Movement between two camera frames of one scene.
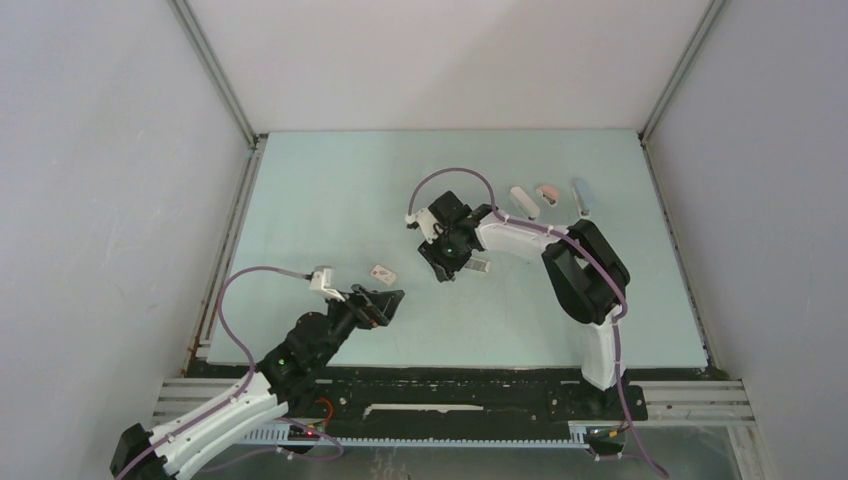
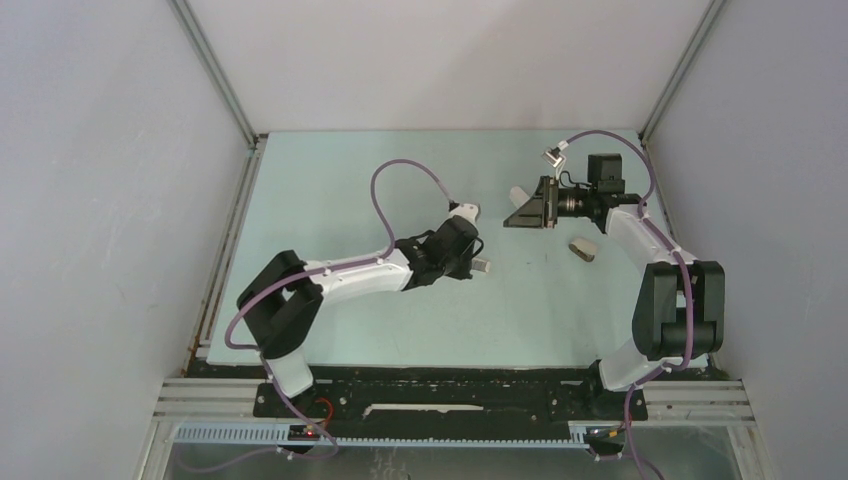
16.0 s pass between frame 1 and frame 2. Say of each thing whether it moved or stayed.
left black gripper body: moved
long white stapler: stayed
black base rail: stayed
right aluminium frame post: stayed
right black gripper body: moved
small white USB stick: moved
